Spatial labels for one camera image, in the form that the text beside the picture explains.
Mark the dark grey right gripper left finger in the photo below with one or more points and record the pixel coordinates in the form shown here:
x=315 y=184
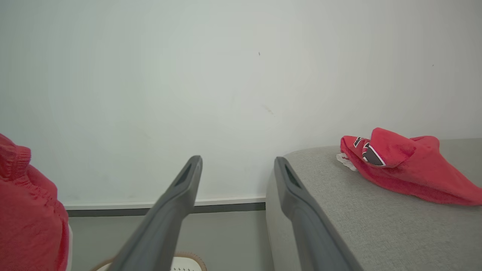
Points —
x=162 y=226

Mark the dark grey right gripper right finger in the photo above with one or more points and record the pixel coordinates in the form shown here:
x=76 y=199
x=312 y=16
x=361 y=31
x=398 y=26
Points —
x=305 y=226

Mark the red sweatshirt with black print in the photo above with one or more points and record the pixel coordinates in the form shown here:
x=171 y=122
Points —
x=410 y=169

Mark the white plastic laundry basket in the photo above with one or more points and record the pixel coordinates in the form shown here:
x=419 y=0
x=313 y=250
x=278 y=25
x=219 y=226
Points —
x=188 y=266

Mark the grey fabric sofa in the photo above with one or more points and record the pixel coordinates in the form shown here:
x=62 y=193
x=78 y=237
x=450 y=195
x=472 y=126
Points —
x=395 y=233

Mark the red garment with elastic cuff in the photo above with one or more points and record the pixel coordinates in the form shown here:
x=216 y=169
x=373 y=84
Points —
x=26 y=218

